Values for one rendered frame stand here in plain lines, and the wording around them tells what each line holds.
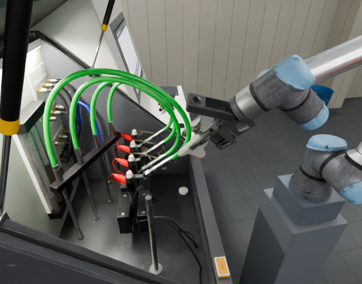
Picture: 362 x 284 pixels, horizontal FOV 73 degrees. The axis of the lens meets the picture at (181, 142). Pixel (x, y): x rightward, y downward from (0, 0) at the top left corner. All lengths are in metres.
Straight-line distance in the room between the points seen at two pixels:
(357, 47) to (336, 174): 0.37
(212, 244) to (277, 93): 0.46
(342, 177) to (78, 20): 0.97
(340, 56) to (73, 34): 0.81
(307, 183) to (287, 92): 0.54
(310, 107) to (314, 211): 0.55
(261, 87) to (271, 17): 3.00
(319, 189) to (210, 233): 0.46
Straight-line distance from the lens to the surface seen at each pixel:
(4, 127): 0.31
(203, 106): 0.57
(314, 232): 1.12
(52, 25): 0.98
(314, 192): 1.04
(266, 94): 0.55
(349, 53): 0.81
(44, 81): 0.96
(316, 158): 0.96
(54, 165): 0.76
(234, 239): 1.97
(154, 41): 3.11
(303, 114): 0.61
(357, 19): 3.91
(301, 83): 0.55
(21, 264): 0.45
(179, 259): 0.89
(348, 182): 0.89
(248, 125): 0.62
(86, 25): 0.95
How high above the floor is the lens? 1.59
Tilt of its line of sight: 34 degrees down
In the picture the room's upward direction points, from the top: straight up
